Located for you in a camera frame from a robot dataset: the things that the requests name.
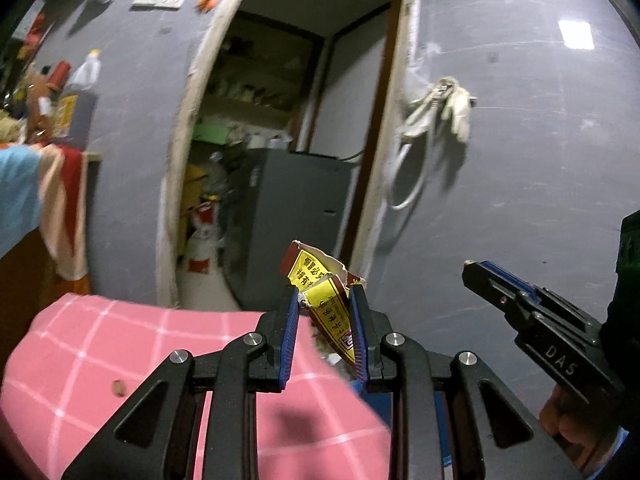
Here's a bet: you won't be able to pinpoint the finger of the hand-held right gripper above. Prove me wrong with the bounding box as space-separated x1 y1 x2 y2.
480 260 551 311
461 259 538 333

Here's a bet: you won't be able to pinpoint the assorted clutter pile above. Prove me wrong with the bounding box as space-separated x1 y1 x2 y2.
0 10 56 146

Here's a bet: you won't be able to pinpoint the brown wooden cabinet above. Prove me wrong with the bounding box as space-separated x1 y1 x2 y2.
0 227 93 321

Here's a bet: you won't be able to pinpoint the white hose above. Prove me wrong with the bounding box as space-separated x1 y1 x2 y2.
382 140 431 211

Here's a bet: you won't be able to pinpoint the white cloth gloves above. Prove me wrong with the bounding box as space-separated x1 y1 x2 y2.
400 76 476 143

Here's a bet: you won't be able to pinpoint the white gas cylinder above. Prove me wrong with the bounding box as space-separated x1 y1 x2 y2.
182 200 226 276

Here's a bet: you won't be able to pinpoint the grey metal cabinet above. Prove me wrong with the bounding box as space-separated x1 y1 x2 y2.
222 147 356 311

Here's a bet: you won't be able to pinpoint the person's right hand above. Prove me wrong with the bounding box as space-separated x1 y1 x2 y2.
539 384 623 478

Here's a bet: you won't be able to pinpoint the dark sauce plastic bottle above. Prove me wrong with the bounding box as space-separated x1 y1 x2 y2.
60 50 103 153

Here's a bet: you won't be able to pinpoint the white wall plate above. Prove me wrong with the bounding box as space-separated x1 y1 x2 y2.
556 19 597 52

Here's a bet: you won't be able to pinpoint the red capped bottle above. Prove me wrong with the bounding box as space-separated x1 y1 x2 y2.
45 60 72 97

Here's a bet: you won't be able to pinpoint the green box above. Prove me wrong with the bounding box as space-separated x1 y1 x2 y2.
192 120 236 144

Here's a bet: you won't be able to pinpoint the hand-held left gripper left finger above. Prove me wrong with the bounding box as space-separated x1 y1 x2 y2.
60 284 301 480

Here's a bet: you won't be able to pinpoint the white door frame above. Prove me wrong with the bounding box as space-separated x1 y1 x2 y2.
155 0 421 311

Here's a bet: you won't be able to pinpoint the light blue cloth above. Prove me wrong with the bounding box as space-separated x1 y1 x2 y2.
0 145 46 258

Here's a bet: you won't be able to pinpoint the pink checked blanket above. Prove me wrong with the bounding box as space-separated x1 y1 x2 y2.
0 294 393 480

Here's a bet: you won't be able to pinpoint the yellow bag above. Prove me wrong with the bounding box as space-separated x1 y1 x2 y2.
182 165 209 217

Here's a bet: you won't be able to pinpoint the person's right forearm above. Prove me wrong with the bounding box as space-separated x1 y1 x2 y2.
582 427 633 480

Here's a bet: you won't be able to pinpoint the cream red towel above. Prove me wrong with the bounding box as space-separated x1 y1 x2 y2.
39 144 90 281

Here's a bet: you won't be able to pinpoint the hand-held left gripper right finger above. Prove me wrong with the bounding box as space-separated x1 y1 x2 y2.
347 284 583 480

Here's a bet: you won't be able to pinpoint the yellow snack wrapper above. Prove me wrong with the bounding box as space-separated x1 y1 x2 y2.
280 240 368 367

